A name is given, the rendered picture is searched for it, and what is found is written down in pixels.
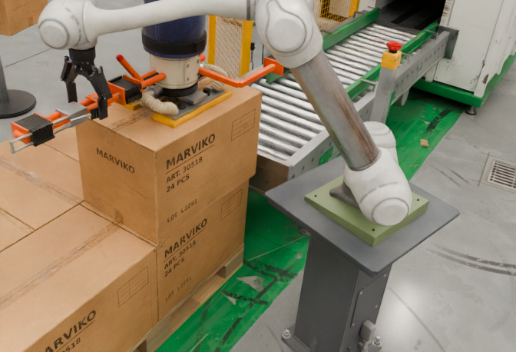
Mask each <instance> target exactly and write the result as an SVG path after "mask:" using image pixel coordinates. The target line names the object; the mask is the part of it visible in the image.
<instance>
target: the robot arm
mask: <svg viewBox="0 0 516 352"><path fill-rule="evenodd" d="M314 8H315V0H160V1H156V2H151V3H147V4H144V5H139V6H135V7H131V8H124V9H118V10H104V9H99V8H98V5H97V0H52V1H51V2H50V3H48V5H47V6H46V7H45V8H44V10H43V11H42V13H41V15H40V17H39V20H38V29H39V33H40V37H41V40H42V41H43V42H44V43H45V44H46V45H47V46H49V47H51V48H53V49H57V50H65V49H68V53H69V55H66V56H65V57H64V67H63V69H62V73H61V77H60V79H61V81H64V83H65V84H66V88H67V93H68V103H71V102H73V101H75V102H78V98H77V91H76V83H75V82H74V80H75V79H76V77H77V76H78V75H83V76H84V77H86V79H87V80H88V81H89V82H90V83H91V85H92V86H93V88H94V90H95V91H96V93H97V95H98V97H99V98H98V115H99V120H103V119H105V118H107V117H108V99H110V98H112V97H113V96H112V94H111V90H110V88H109V86H108V83H107V81H106V78H105V76H104V72H103V67H102V66H101V65H100V66H95V64H94V59H95V58H96V51H95V45H96V44H97V43H98V40H97V37H98V36H99V35H103V34H107V33H113V32H123V31H127V30H131V29H136V28H142V27H146V26H149V25H156V24H159V23H163V22H169V21H173V20H177V19H180V18H187V17H191V16H197V15H216V16H223V17H228V18H237V19H241V20H245V21H255V22H256V29H257V32H258V35H259V37H260V40H261V42H262V43H263V44H264V45H265V47H266V48H267V49H268V50H269V51H270V53H271V54H272V55H273V57H274V58H275V59H276V60H277V61H278V62H279V63H280V64H281V65H282V66H284V67H286V68H289V69H290V71H291V72H292V73H293V75H294V77H295V79H296V80H297V82H298V83H299V86H300V87H301V89H302V90H303V92H304V94H305V95H306V97H307V98H308V100H309V102H310V104H311V105H312V107H313V109H314V110H315V112H316V113H317V115H318V117H319V119H320V121H321V122H322V124H323V125H324V127H325V129H326V130H327V132H328V133H329V136H330V137H331V139H332V140H333V142H334V144H335V145H336V147H337V148H338V150H339V152H340V154H341V155H342V157H343V158H344V160H345V162H344V179H343V183H342V184H341V185H340V186H338V187H336V188H332V189H330V191H329V195H330V196H332V197H334V198H338V199H340V200H341V201H344V202H346V203H347V204H350V205H351V206H353V207H354V208H357V209H359V210H360V211H361V212H362V213H363V215H364V216H365V217H366V218H368V219H369V220H370V221H371V222H373V223H375V224H377V225H380V226H391V225H394V224H397V223H399V222H400V221H402V220H403V219H404V218H405V217H406V216H407V215H408V214H409V211H410V208H411V206H412V192H411V189H410V187H409V183H408V181H407V179H406V177H405V175H404V173H403V171H402V169H401V168H400V167H399V163H398V158H397V152H396V149H395V138H394V135H393V133H392V131H391V130H390V129H389V128H388V127H387V126H386V125H384V124H383V123H380V122H376V121H367V122H363V121H362V119H361V118H360V116H359V113H358V112H357V110H356V108H355V106H354V104H353V103H352V101H351V99H350V98H349V96H348V94H347V92H346V90H345V89H344V87H343V85H342V83H341V81H340V80H339V78H338V76H337V74H336V72H335V71H334V69H333V67H332V65H331V64H330V62H329V59H328V58H327V57H326V54H325V52H324V51H323V49H322V47H323V37H322V35H321V33H320V31H319V28H318V26H317V24H316V20H315V19H314V17H313V14H312V12H313V10H314ZM72 66H73V68H72ZM92 73H93V75H92ZM90 75H92V76H90ZM72 82H73V83H72Z"/></svg>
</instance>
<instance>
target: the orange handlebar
mask: <svg viewBox="0 0 516 352"><path fill-rule="evenodd" d="M198 57H200V62H202V61H204V60H205V58H206V56H205V54H203V53H201V54H199V55H198ZM275 69H276V66H275V65H274V64H270V65H267V66H266V67H264V68H261V69H260V70H259V71H256V72H254V73H252V74H251V75H249V76H247V77H245V78H243V79H241V80H239V81H237V80H236V79H233V78H230V77H227V76H225V75H222V74H219V73H216V72H214V71H211V70H208V69H206V68H202V67H200V68H199V71H198V73H199V74H200V75H204V76H206V77H208V78H212V79H214V80H217V81H220V82H223V83H224V84H227V85H230V86H233V87H235V88H238V87H240V88H243V87H245V86H247V85H248V84H250V83H252V82H254V81H255V80H257V79H259V78H261V77H263V76H264V75H267V74H268V73H270V72H272V71H274V70H275ZM155 73H157V72H156V71H155V70H152V71H149V72H147V73H144V74H142V75H140V76H141V77H142V78H146V77H147V76H149V75H152V74H155ZM165 78H166V75H165V74H164V73H160V74H159V75H156V76H154V77H152V78H149V79H147V80H145V81H142V82H141V83H142V89H143V88H146V87H147V86H149V85H152V84H154V83H156V82H158V81H161V80H163V79H165ZM112 96H113V97H112V98H110V99H108V100H107V106H108V107H109V106H111V103H112V102H114V101H117V100H119V99H121V94H120V93H116V94H114V95H112ZM85 97H86V99H84V100H82V101H79V102H77V103H78V104H80V105H83V106H85V107H87V108H88V114H89V113H90V109H92V108H97V107H98V98H99V97H98V95H97V93H96V92H95V93H93V94H90V95H87V96H85ZM45 117H46V118H49V119H51V120H52V122H55V121H57V120H59V119H62V118H64V117H66V116H64V117H62V118H61V116H60V113H59V112H58V111H56V112H54V113H52V114H49V115H47V116H45ZM69 121H70V119H69V118H68V119H66V120H64V121H62V122H59V123H57V124H56V125H53V129H56V128H58V127H60V126H62V125H65V124H67V123H68V122H69ZM13 135H14V138H20V137H21V136H23V135H25V134H23V133H21V132H20V131H18V130H15V131H14V132H13Z"/></svg>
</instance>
